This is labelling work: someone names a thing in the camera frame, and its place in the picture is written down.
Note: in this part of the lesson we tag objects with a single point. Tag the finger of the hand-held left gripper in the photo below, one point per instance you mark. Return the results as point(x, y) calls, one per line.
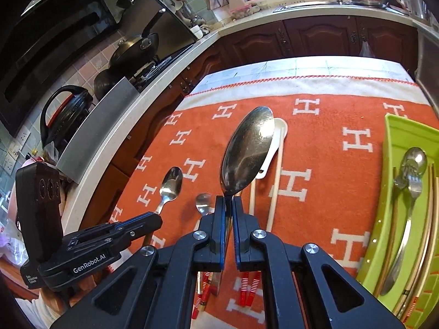
point(144, 222)
point(140, 238)

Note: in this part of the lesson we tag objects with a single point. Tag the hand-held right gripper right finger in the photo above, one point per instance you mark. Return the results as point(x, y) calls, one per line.
point(239, 233)

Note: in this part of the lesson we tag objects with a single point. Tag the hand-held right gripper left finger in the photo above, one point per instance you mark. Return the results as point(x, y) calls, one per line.
point(221, 233)

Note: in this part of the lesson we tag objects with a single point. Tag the small metal spoon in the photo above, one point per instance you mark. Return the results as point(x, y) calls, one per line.
point(171, 185)

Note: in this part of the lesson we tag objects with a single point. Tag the large metal spoon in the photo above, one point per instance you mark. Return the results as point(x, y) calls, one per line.
point(245, 150)

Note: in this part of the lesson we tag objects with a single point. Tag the green plastic tray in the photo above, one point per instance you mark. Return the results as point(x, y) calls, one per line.
point(394, 137)

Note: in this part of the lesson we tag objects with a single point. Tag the person's left hand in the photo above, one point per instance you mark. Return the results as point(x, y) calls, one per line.
point(82, 289)

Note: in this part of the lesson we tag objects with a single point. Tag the white ceramic spoon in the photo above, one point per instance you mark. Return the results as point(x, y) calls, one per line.
point(276, 144)

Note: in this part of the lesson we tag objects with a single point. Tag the black pressure cooker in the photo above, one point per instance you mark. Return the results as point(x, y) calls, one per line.
point(65, 116)

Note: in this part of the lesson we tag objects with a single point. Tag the steel panel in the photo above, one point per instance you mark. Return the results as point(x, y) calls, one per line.
point(99, 130)

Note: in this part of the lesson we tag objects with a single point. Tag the orange printed blanket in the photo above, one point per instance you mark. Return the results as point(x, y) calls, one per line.
point(325, 164)

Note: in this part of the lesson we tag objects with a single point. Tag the white kitchen countertop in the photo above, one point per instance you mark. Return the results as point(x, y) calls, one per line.
point(144, 106)

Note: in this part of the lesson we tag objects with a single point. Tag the dark pan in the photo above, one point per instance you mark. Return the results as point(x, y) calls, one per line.
point(104, 85)

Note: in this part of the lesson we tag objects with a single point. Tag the brown wooden chopstick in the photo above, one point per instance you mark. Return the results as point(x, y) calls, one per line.
point(386, 246)

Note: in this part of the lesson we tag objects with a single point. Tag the gas stove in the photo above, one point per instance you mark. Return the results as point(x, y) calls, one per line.
point(154, 70)

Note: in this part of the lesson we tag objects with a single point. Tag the black range hood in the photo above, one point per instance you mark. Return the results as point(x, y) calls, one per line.
point(51, 41)

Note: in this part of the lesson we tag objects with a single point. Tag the black wok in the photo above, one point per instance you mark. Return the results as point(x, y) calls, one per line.
point(137, 49)

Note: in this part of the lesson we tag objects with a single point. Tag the pale patterned tablecloth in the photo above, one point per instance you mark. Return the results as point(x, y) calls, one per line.
point(308, 67)

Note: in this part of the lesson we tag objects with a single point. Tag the steel splash guard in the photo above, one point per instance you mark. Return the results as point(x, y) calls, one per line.
point(161, 31)

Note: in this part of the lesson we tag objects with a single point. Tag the brown wooden cabinets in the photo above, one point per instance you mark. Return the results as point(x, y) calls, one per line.
point(308, 37)

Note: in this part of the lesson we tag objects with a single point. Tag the clear plastic bag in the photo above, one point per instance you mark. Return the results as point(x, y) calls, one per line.
point(367, 49)

